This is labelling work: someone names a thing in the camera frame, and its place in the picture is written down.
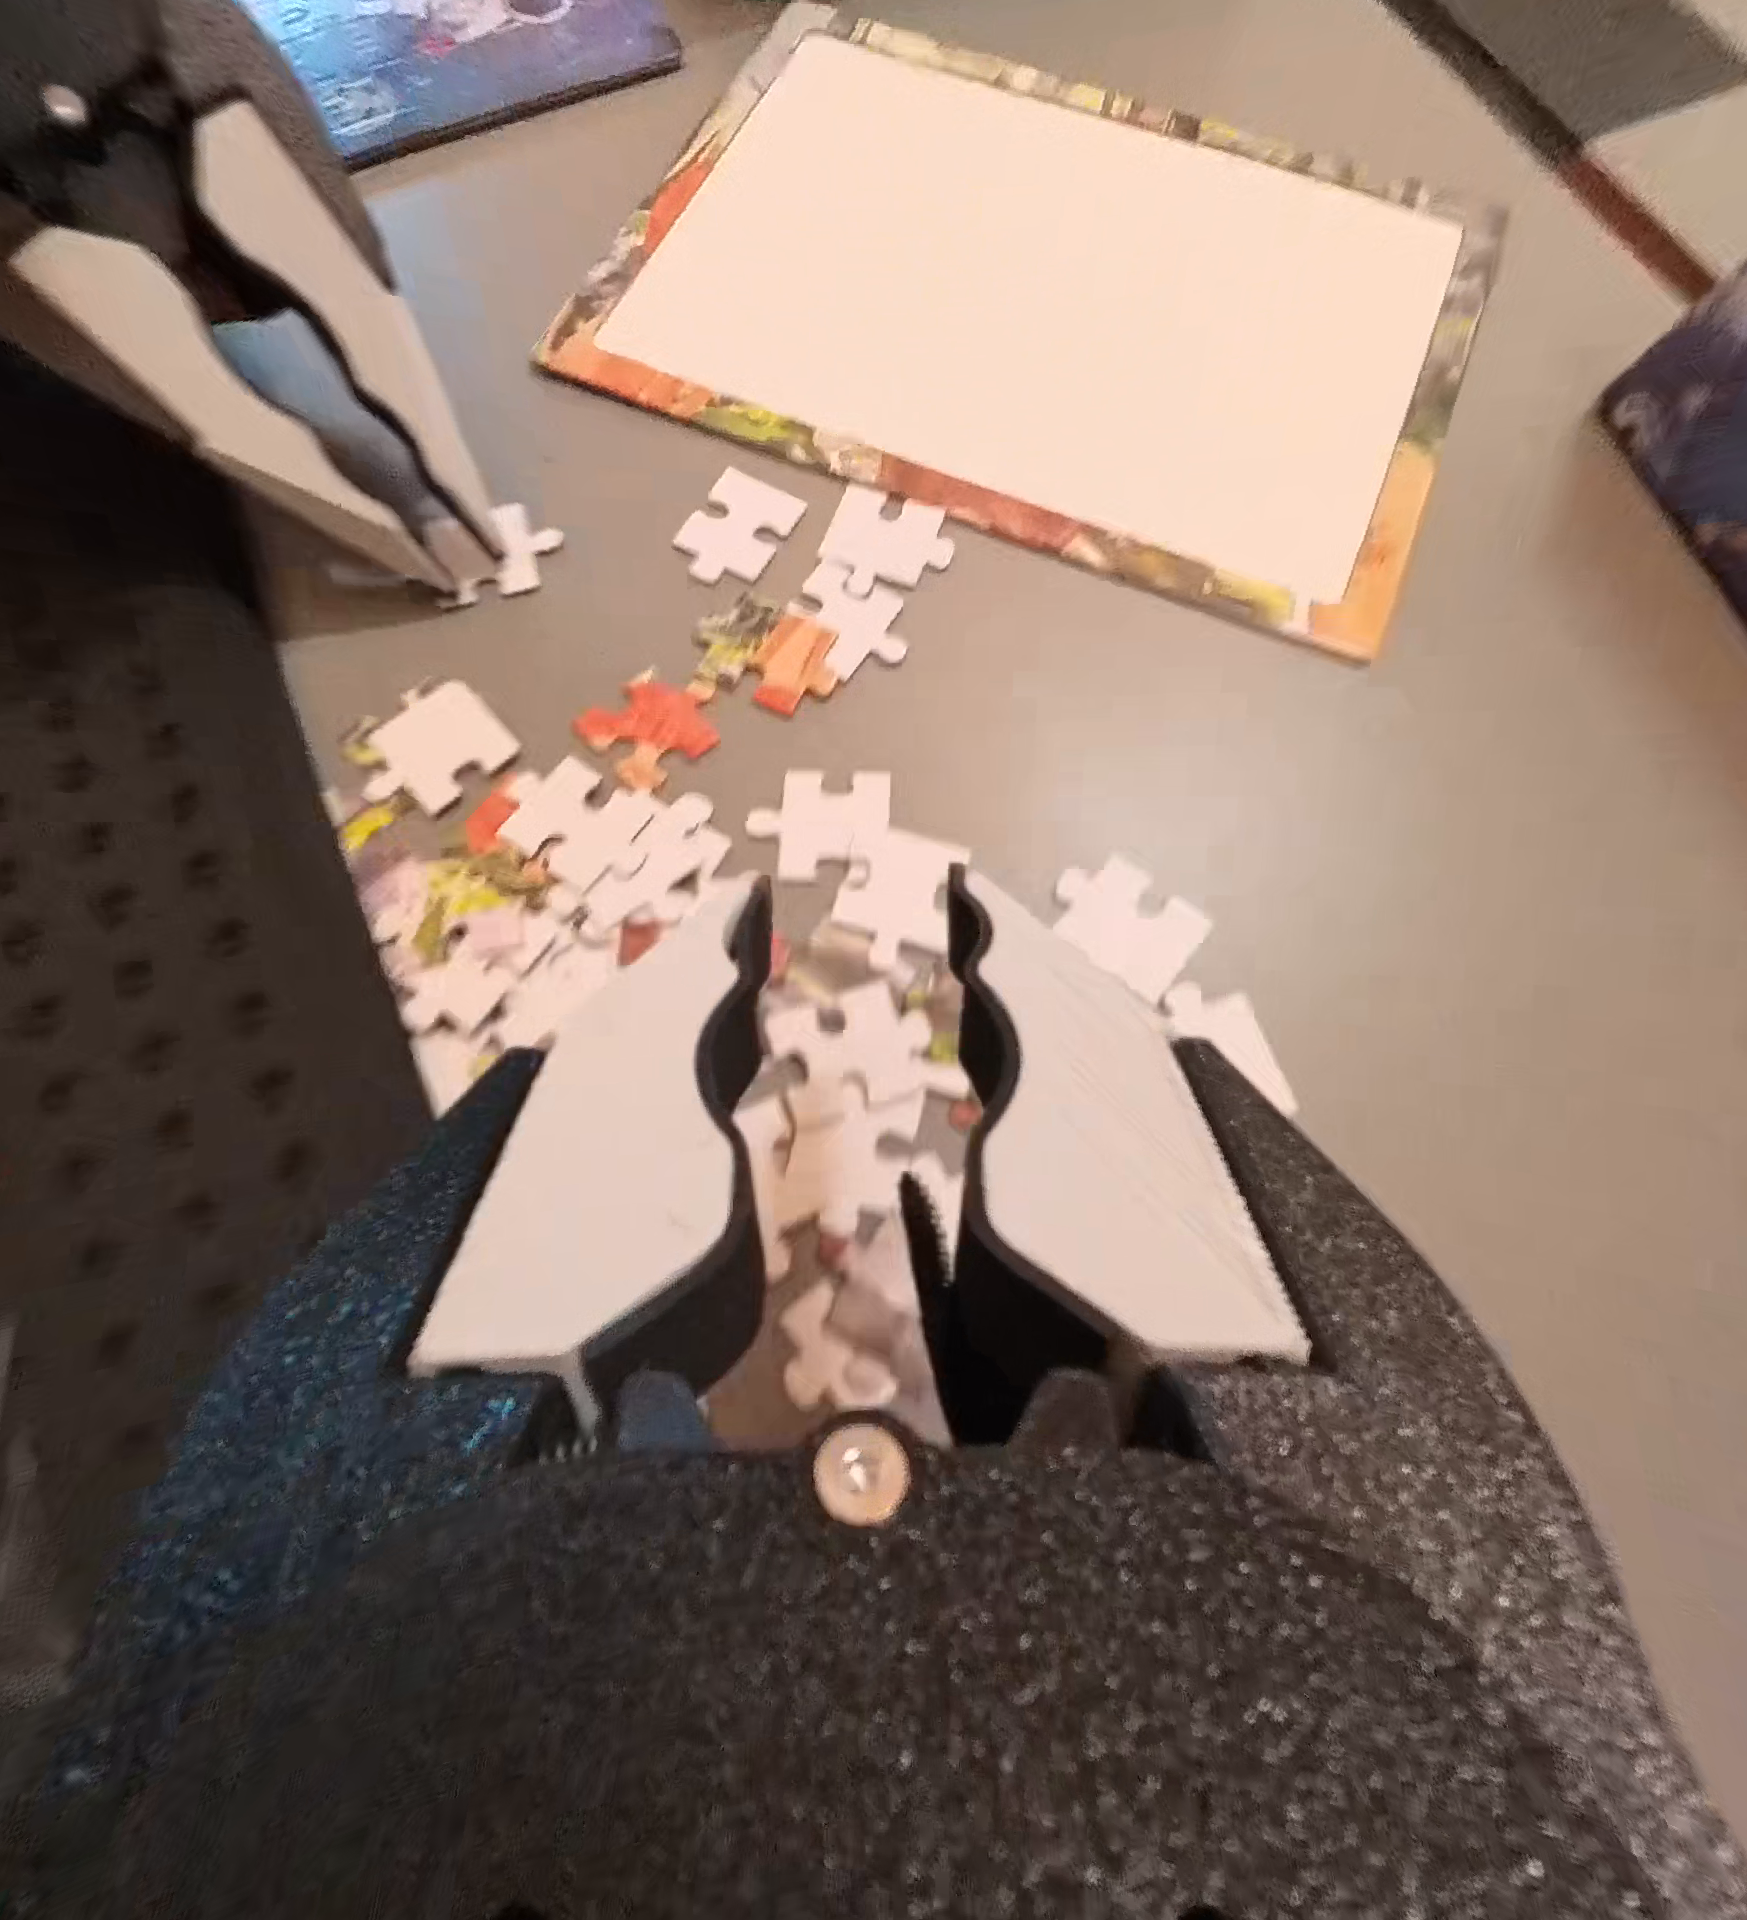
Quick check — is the grey desk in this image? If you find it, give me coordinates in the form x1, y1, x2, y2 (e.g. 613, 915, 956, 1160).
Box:
250, 0, 1747, 1920

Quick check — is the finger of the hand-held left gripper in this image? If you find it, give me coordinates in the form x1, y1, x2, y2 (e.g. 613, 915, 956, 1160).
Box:
189, 94, 505, 563
5, 232, 465, 601

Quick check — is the pile of jigsaw pieces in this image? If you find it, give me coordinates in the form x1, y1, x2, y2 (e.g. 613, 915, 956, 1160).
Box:
332, 465, 1303, 1413

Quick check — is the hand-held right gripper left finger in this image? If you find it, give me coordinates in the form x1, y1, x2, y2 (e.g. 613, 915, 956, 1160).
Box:
408, 874, 777, 1427

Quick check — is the animal jigsaw puzzle board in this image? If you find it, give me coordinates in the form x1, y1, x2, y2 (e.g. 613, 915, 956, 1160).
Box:
536, 0, 1508, 663

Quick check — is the grey desk cable cover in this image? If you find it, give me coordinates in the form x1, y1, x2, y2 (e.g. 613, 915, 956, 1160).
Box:
1391, 0, 1747, 144

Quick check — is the space jigsaw puzzle board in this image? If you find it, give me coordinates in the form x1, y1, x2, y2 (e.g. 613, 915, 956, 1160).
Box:
250, 0, 682, 167

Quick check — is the colourful printed puzzle box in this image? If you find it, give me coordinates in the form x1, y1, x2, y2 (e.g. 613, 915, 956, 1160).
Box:
1595, 179, 1747, 737

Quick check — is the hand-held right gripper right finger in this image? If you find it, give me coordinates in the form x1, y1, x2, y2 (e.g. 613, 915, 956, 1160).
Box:
945, 867, 1342, 1441

